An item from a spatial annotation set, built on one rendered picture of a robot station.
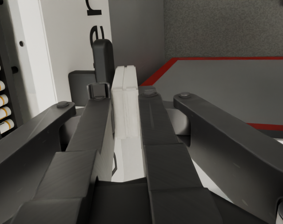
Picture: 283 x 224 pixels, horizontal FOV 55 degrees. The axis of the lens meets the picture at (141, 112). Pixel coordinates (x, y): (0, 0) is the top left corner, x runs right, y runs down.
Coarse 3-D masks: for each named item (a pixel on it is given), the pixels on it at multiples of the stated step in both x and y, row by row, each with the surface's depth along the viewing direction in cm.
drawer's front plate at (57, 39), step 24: (24, 0) 18; (48, 0) 18; (72, 0) 21; (96, 0) 25; (24, 24) 18; (48, 24) 18; (72, 24) 21; (96, 24) 25; (48, 48) 18; (72, 48) 21; (48, 72) 19; (48, 96) 20; (120, 144) 32; (120, 168) 33
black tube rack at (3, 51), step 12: (0, 0) 28; (0, 24) 26; (0, 36) 27; (0, 48) 27; (0, 60) 27; (0, 72) 27; (12, 72) 30; (12, 84) 28; (12, 96) 28; (12, 108) 29; (0, 120) 30; (12, 120) 29
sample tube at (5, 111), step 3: (0, 108) 28; (3, 108) 28; (6, 108) 29; (0, 111) 28; (3, 111) 28; (6, 111) 28; (9, 111) 29; (0, 114) 28; (3, 114) 28; (6, 114) 28; (9, 114) 29; (0, 117) 28; (3, 117) 28
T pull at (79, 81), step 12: (96, 48) 19; (108, 48) 19; (96, 60) 19; (108, 60) 19; (72, 72) 21; (84, 72) 20; (96, 72) 20; (108, 72) 19; (72, 84) 21; (84, 84) 20; (72, 96) 21; (84, 96) 21
